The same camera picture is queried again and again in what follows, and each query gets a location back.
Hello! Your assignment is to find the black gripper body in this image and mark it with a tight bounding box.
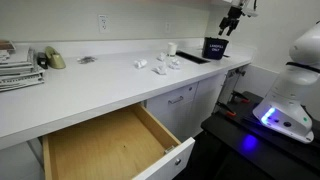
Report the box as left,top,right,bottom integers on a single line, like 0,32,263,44
218,5,243,32

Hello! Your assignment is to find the white closed drawer front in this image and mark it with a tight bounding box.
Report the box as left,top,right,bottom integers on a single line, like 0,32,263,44
145,82,199,115

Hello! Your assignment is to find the wooden drawer with white front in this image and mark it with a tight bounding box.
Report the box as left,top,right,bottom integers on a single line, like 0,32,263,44
41,102,196,180

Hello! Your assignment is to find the black landfill only bin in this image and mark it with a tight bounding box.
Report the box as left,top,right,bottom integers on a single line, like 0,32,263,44
202,36,230,61

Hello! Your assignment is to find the black countertop slot grommet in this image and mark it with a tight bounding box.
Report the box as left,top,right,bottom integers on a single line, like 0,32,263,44
175,50,211,65

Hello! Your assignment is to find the white cylindrical cup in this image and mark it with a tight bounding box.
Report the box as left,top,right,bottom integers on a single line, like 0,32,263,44
166,41,177,57

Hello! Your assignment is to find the white cabinet door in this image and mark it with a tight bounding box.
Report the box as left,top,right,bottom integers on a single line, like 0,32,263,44
186,71,228,135

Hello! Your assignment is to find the black robot table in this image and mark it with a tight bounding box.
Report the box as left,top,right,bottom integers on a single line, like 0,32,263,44
200,91,320,180

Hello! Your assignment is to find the olive green tape dispenser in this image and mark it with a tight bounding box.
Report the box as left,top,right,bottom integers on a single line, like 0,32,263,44
44,45,67,70

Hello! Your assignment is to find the stack of magazines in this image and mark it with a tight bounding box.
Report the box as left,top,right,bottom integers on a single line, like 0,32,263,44
0,48,46,93

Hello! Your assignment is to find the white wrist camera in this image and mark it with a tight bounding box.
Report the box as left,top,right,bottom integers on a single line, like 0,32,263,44
241,8,260,19

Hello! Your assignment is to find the black clamp with orange handle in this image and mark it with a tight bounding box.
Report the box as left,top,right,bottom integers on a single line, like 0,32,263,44
231,90,250,104
215,101,238,118

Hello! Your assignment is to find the silver bar drawer handle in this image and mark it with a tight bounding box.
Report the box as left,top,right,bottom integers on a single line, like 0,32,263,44
167,95,185,105

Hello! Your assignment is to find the white wall power outlet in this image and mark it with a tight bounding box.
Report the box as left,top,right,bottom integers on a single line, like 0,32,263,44
97,14,111,34

